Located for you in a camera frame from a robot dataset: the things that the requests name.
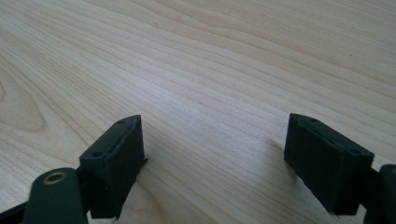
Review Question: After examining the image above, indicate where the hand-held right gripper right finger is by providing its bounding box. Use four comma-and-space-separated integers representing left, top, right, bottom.
283, 113, 375, 217

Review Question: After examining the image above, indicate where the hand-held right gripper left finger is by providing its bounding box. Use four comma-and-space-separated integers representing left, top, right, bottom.
78, 114, 147, 220

